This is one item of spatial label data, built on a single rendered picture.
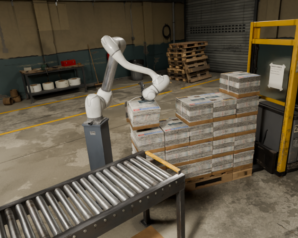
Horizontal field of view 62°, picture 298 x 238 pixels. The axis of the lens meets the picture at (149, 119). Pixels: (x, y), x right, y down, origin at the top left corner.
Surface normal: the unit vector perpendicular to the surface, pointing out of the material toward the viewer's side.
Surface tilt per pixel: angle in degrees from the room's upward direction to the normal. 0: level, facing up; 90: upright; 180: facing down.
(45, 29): 90
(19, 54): 90
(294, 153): 90
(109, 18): 90
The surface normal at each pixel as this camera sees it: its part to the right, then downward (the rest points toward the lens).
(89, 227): 0.60, 0.24
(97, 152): -0.26, 0.35
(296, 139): 0.29, 0.31
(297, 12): -0.80, 0.26
